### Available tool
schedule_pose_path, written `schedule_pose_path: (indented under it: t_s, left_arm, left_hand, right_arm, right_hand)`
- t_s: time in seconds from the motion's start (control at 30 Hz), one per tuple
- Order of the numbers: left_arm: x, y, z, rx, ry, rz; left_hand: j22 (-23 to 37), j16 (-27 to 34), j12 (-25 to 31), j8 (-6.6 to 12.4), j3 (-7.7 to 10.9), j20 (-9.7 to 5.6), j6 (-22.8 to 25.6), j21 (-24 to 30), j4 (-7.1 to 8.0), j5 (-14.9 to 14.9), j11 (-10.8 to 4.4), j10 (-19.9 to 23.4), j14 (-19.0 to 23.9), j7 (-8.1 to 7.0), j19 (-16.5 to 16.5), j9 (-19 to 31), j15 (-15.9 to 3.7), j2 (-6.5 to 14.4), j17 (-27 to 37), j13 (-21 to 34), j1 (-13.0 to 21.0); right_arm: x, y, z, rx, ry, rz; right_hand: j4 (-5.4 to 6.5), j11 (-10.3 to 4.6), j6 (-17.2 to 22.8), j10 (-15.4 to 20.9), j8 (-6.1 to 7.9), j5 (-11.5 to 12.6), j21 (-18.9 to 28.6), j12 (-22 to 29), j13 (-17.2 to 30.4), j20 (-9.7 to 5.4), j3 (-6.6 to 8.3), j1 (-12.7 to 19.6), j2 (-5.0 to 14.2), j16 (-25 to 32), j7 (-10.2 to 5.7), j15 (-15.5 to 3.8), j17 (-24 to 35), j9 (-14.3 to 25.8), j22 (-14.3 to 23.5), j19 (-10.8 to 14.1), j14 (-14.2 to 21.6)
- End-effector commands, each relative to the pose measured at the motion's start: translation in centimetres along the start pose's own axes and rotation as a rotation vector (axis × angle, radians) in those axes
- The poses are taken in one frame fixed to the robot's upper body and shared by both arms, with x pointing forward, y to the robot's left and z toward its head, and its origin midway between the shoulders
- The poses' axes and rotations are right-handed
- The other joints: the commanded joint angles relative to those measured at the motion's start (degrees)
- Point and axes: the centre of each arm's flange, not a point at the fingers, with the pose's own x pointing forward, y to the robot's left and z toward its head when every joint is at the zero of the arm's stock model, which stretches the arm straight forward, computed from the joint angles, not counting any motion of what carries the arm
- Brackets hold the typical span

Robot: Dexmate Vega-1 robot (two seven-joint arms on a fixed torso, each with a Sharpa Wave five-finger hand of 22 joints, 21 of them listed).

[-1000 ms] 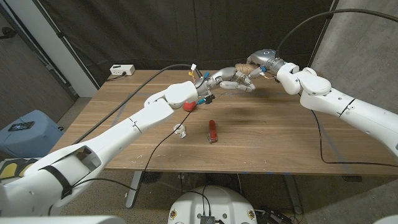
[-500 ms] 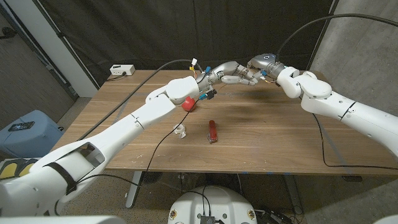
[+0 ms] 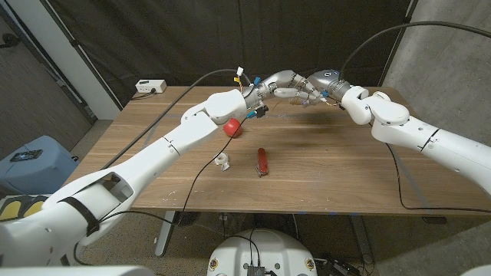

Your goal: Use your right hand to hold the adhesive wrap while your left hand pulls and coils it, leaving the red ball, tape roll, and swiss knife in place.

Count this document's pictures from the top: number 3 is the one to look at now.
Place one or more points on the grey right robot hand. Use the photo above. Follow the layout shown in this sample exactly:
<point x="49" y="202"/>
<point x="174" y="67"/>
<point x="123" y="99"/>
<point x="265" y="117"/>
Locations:
<point x="330" y="82"/>

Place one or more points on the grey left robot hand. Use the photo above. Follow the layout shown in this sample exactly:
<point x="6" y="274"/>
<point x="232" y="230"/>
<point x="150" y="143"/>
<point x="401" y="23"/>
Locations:
<point x="282" y="80"/>

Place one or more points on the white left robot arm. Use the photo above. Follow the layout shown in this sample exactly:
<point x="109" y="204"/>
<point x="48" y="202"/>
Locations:
<point x="184" y="134"/>

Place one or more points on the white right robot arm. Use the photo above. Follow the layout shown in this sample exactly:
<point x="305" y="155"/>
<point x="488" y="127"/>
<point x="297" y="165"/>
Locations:
<point x="441" y="145"/>

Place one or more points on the red ball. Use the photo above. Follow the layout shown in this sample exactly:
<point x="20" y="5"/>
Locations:
<point x="234" y="129"/>

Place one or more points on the red swiss knife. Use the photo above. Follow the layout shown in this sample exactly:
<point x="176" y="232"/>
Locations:
<point x="262" y="161"/>

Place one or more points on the small white tape roll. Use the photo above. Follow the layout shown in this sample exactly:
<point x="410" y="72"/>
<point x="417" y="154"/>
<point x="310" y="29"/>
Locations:
<point x="221" y="158"/>

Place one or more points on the black backdrop stand pole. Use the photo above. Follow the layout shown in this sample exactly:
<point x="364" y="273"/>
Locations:
<point x="76" y="44"/>
<point x="405" y="20"/>

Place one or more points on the white power box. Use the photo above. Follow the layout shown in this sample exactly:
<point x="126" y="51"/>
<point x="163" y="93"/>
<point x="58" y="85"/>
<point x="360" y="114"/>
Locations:
<point x="150" y="86"/>

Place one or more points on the black backdrop curtain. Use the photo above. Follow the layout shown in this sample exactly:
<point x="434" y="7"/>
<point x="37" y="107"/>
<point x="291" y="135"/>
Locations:
<point x="153" y="30"/>

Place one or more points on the grey metal table leg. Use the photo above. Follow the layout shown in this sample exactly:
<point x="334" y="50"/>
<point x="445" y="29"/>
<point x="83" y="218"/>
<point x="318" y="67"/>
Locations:
<point x="360" y="237"/>
<point x="165" y="237"/>

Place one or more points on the black ribbed round object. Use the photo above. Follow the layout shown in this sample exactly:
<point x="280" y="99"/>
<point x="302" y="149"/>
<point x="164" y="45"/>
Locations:
<point x="186" y="217"/>

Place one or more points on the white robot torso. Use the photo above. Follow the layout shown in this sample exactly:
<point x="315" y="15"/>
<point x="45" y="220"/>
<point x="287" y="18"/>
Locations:
<point x="276" y="249"/>

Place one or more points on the black floor power strip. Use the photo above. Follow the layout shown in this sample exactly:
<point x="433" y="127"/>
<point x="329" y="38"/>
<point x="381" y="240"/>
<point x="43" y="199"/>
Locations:
<point x="337" y="268"/>

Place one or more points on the small black electronics box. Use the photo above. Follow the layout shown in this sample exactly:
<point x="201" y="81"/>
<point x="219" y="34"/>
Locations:
<point x="256" y="270"/>

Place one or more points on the blue plastic container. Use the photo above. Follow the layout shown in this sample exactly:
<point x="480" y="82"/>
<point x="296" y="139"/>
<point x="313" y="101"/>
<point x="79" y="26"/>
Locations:
<point x="38" y="168"/>

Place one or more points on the black phone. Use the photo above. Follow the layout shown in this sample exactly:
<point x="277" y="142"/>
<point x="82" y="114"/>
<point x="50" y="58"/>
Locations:
<point x="26" y="155"/>

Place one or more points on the black shoe yellow insole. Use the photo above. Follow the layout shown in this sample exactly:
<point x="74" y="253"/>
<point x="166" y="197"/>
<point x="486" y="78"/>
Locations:
<point x="10" y="209"/>
<point x="32" y="209"/>

